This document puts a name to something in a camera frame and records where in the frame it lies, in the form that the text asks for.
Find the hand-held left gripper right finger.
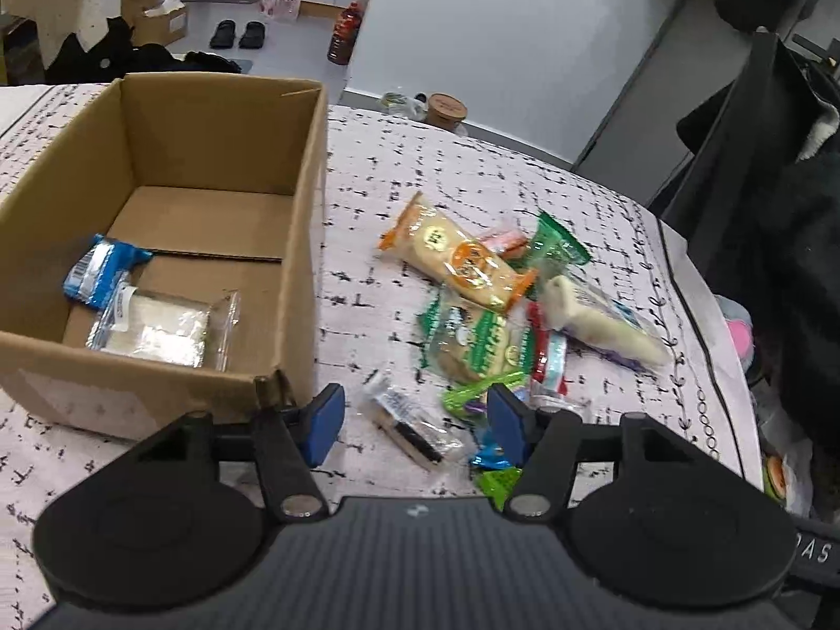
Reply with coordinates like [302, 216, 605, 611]
[486, 384, 718, 521]

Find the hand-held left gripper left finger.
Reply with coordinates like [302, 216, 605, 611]
[131, 382, 347, 526]

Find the blue foil candy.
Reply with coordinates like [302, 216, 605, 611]
[469, 438, 519, 471]

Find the bright green wrapper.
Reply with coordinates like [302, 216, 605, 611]
[441, 371, 526, 418]

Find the small green candy packet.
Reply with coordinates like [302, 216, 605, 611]
[476, 466, 523, 513]

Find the red packet with blue stripe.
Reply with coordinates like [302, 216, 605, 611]
[525, 302, 569, 401]

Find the clear black white packet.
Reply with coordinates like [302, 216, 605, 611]
[363, 371, 471, 472]

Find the green white cookie packet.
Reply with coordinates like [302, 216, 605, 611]
[418, 292, 536, 385]

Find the long white bread packet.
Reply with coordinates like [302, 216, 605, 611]
[541, 274, 674, 369]

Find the orange bread packet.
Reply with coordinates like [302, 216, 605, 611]
[377, 192, 539, 314]

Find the small orange pink packet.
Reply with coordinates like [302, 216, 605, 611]
[476, 228, 530, 264]

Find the dark green snack packet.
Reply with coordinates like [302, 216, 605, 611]
[521, 210, 593, 285]

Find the clear white cake packet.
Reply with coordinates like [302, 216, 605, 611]
[85, 282, 241, 372]

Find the printed white blanket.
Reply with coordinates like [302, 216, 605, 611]
[0, 82, 766, 630]

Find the pink soft item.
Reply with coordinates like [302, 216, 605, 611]
[720, 302, 757, 370]

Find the blue snack packet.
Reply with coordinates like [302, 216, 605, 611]
[62, 234, 153, 311]

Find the clear packet with orange print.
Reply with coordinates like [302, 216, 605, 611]
[761, 451, 816, 519]

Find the brown jar with lid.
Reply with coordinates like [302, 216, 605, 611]
[423, 93, 469, 136]

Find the red drink bottle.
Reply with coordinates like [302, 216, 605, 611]
[327, 1, 366, 67]

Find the black bags pile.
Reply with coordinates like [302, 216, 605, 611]
[46, 16, 245, 83]

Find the small brown cardboard box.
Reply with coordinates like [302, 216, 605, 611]
[134, 0, 191, 47]

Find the table with beige cloth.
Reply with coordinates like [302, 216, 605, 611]
[12, 0, 107, 68]

